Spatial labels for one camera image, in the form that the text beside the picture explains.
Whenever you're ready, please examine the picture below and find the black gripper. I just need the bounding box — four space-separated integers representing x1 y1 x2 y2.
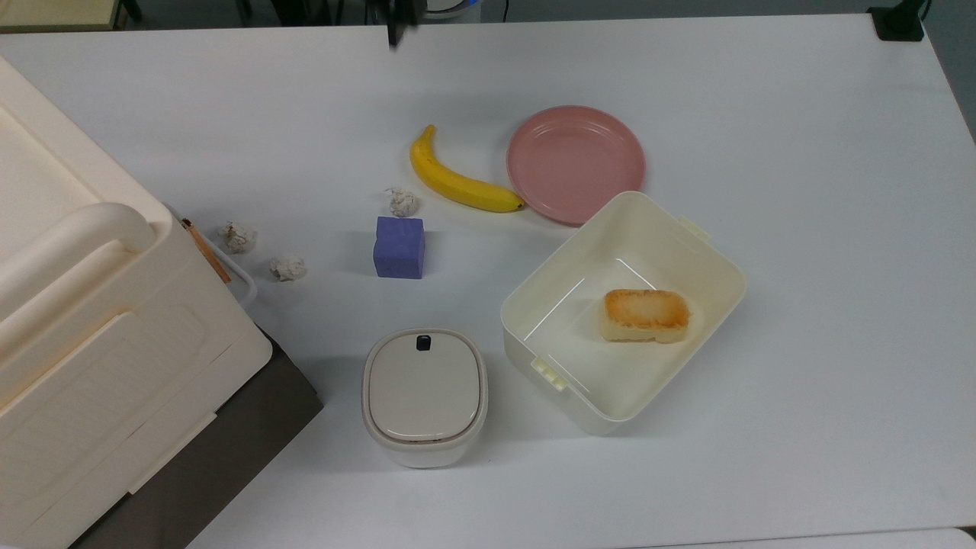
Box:
364 0 428 51

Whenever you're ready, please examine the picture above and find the purple foam cube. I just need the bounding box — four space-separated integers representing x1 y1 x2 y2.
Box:
373 216 425 280

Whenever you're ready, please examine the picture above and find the yellow banana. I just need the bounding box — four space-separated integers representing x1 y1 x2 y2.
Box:
409 124 526 214

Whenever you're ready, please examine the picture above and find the pink round plate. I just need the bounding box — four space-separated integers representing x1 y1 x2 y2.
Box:
506 105 647 226

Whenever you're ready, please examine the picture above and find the clear plastic container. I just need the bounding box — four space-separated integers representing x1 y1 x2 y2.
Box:
204 233 258 307

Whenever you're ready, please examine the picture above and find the brown wooden stick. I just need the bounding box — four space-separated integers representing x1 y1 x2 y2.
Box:
181 219 233 285

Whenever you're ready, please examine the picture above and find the wooden desk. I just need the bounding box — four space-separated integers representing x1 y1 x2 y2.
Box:
0 0 124 34

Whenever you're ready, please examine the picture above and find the small white lidded bin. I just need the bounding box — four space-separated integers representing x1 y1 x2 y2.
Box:
361 328 490 469

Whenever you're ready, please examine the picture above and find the toasted bread piece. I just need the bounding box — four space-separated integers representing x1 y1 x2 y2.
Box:
600 288 691 344

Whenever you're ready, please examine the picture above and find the cream open plastic box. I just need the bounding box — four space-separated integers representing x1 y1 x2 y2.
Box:
500 191 747 438

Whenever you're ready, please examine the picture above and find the large cream storage box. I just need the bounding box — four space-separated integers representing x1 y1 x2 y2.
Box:
0 57 274 549

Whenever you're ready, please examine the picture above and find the dark grey platform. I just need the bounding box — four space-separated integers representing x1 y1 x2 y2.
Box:
71 328 325 549

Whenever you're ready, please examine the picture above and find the black table clamp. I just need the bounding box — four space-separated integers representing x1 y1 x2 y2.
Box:
867 0 933 42

